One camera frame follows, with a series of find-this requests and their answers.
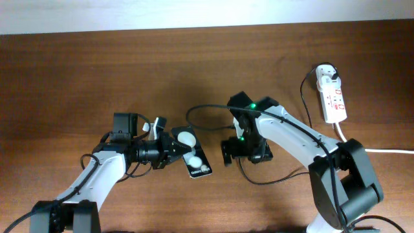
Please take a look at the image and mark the white power strip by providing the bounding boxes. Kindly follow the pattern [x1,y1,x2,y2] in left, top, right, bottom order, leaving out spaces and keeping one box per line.
[315,64,348,124]

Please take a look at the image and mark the white USB charger plug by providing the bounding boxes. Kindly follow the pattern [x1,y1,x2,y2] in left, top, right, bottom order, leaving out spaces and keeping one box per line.
[316,64,342,92]

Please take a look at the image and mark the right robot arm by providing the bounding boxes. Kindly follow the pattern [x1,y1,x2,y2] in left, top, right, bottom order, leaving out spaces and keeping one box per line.
[221,92,384,232]

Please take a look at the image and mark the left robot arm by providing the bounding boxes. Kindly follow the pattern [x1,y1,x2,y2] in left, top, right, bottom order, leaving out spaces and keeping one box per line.
[30,113,197,232]

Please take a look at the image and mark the black USB charging cable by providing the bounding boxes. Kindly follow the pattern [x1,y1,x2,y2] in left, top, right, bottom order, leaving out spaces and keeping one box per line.
[237,61,340,186]

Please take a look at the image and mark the white power strip cord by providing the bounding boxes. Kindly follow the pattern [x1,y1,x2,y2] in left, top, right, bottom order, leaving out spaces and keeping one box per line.
[334,122,414,155]

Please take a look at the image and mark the black smartphone with lit screen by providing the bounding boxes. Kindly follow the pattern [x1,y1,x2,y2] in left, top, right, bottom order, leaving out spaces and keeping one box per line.
[171,126,212,179]

